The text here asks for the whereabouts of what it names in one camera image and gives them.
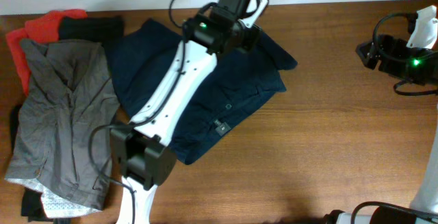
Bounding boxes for navy blue shorts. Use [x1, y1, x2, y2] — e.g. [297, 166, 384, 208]
[103, 19, 298, 164]

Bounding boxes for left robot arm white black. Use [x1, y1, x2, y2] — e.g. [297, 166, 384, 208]
[91, 0, 269, 223]

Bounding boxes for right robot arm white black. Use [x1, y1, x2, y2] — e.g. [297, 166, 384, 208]
[356, 31, 437, 222]

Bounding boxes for black garment top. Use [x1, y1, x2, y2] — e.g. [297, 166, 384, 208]
[58, 16, 125, 44]

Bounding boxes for black garment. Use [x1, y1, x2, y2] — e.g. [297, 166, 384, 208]
[21, 188, 72, 224]
[58, 16, 125, 44]

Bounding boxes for red garment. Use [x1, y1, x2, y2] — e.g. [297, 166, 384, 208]
[5, 9, 88, 96]

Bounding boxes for grey shorts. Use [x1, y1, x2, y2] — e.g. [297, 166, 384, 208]
[5, 39, 119, 211]

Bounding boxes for white mesh garment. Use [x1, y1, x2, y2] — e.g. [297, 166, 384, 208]
[5, 178, 99, 218]

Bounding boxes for black garment bottom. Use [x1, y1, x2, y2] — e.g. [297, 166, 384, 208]
[21, 188, 72, 224]

